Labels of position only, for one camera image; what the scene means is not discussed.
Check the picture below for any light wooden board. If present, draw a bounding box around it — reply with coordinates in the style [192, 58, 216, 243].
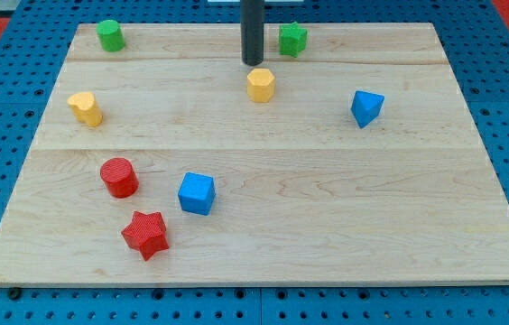
[0, 23, 509, 288]

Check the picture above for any red cylinder block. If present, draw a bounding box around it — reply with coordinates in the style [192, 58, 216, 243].
[100, 157, 139, 199]

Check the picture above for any blue triangle block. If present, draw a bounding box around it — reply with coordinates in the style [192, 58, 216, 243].
[350, 90, 384, 128]

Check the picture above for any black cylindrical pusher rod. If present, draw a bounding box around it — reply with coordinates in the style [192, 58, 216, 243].
[240, 0, 264, 66]

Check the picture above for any yellow hexagon block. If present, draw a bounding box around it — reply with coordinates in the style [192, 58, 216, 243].
[247, 68, 275, 103]

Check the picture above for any red star block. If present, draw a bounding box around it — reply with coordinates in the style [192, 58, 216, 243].
[121, 211, 170, 261]

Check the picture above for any blue cube block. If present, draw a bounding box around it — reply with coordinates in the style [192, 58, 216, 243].
[178, 172, 216, 216]

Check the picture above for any green cylinder block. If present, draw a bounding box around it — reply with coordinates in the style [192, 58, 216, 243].
[96, 19, 125, 52]

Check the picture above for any yellow heart block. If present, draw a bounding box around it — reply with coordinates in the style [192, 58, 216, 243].
[67, 92, 103, 127]

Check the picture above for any green star block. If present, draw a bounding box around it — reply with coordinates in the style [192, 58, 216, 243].
[279, 22, 308, 58]

